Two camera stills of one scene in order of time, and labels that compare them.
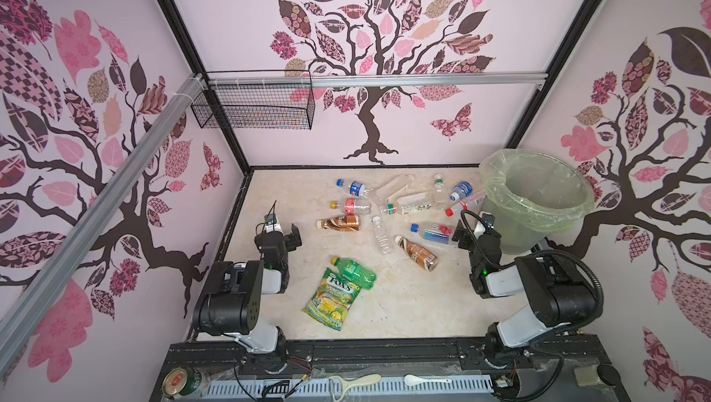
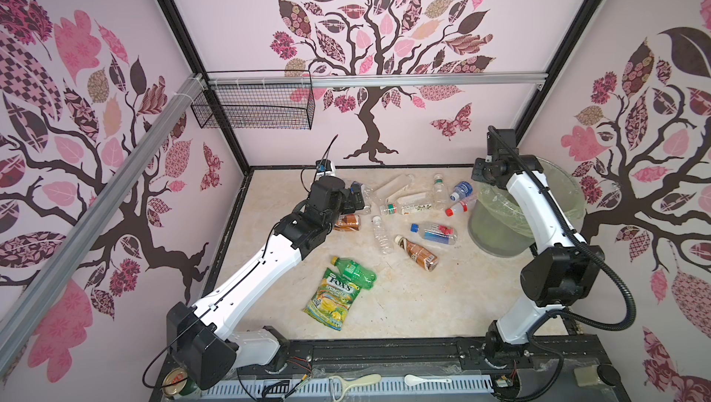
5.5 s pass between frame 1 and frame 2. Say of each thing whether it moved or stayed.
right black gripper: moved
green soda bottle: stayed
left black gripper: moved
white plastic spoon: stayed
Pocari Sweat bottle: stayed
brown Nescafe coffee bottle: stayed
